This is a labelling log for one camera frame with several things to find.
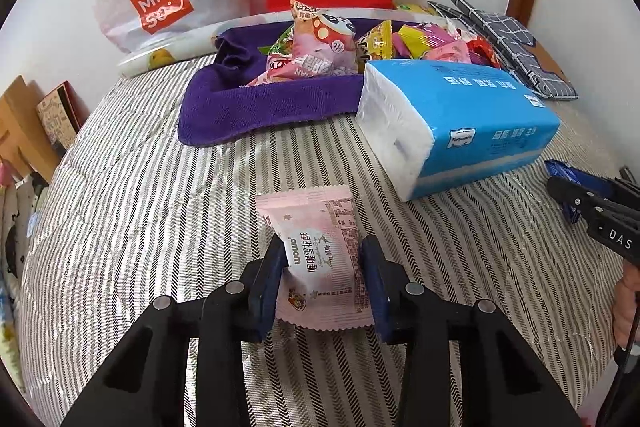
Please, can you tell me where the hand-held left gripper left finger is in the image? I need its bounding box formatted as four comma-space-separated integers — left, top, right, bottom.
60, 234, 291, 427

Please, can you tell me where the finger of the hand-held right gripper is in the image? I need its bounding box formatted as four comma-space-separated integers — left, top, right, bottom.
546, 176, 621, 224
544, 159, 623, 182

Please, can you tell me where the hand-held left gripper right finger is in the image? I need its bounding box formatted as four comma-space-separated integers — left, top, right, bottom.
360, 234, 583, 427

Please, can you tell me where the pink panda snack packet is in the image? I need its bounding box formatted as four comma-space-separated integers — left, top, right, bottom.
290, 0, 358, 75

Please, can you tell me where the person's right hand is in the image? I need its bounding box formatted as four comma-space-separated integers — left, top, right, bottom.
614, 274, 640, 350

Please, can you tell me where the blue tissue pack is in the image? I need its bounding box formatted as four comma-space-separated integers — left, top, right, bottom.
356, 59, 562, 202

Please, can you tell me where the red snack packet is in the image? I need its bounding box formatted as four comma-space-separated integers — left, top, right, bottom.
469, 36, 502, 68

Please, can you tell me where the navy checked folded cloth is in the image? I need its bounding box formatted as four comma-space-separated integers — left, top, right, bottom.
427, 0, 580, 100

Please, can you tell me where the purple towel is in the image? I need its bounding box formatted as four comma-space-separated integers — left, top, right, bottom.
178, 23, 436, 146

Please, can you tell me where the magenta snack packet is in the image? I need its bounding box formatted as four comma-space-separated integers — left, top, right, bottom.
392, 23, 453, 58

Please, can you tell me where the yellow green snack bag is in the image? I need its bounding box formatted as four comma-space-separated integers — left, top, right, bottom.
395, 2, 438, 15

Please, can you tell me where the pink red-lettered snack packet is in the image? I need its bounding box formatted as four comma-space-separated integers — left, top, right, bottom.
245, 52, 351, 88

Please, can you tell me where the yellow triangular snack packet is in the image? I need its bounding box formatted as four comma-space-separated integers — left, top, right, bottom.
356, 21, 396, 62

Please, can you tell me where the green snack packet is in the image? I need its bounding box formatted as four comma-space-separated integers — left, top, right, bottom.
257, 34, 296, 55

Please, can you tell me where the fruit printed wrap roll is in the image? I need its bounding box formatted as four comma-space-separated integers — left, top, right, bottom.
117, 9, 296, 80

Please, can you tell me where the black white printed cloth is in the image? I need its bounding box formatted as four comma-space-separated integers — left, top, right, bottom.
0, 167, 51, 278

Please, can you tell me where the floral pillow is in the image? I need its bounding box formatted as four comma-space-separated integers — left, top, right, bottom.
0, 277, 26, 388

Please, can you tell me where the patterned kraft notebook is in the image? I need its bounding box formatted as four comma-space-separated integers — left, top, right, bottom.
36, 84, 83, 152

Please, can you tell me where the red book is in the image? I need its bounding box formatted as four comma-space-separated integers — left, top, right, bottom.
50, 81, 85, 132

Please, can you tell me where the wooden headboard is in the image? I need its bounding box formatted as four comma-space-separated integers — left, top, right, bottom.
0, 76, 61, 182

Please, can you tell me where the black cable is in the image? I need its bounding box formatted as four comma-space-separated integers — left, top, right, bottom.
597, 307, 640, 427

